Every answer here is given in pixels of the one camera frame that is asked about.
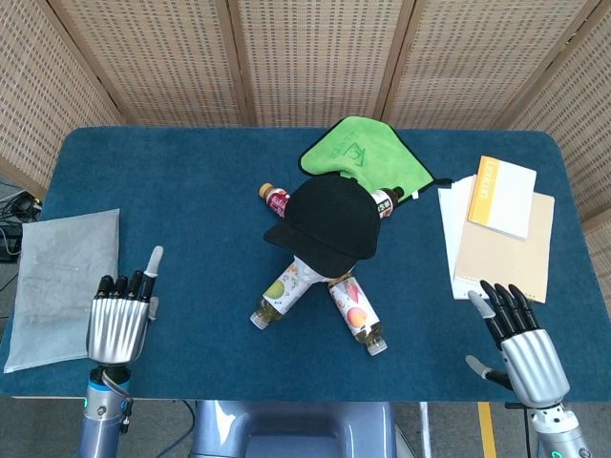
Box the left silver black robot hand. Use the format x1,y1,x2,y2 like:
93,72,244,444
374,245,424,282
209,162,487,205
85,245,165,366

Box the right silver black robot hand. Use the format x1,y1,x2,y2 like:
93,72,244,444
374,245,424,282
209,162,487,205
465,280,572,409

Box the black baseball cap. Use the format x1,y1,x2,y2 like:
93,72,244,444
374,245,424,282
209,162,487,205
263,177,383,277

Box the dark label bottle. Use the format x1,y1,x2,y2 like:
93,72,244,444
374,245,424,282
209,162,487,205
369,185,406,221

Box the grey padded envelope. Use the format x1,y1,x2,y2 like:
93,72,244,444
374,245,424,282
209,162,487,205
3,208,121,375

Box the tan spiral notebook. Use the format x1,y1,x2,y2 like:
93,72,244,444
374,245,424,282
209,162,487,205
452,190,556,305

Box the white table leg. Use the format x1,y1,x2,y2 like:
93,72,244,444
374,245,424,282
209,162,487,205
418,402,433,458

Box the green apple label bottle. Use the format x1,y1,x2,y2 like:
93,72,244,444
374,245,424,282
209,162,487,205
250,261,316,330

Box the yellow and white book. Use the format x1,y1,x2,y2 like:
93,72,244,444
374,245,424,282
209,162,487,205
466,155,537,241

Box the white paper sheets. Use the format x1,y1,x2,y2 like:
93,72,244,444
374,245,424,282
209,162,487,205
437,174,478,302

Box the peach label bottle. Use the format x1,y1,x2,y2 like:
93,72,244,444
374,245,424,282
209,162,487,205
327,274,388,358

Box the blue-grey robot torso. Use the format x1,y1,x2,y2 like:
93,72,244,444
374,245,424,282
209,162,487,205
190,400,397,458

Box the red label drink bottle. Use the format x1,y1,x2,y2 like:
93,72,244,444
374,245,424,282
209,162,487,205
259,182,293,219

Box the green microfiber cloth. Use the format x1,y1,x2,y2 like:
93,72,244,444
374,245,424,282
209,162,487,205
298,115,453,201

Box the woven wooden folding screen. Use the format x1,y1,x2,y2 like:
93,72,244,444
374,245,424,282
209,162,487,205
0,0,611,230

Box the black cables and power strip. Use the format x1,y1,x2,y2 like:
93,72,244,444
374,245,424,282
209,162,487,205
0,176,44,263

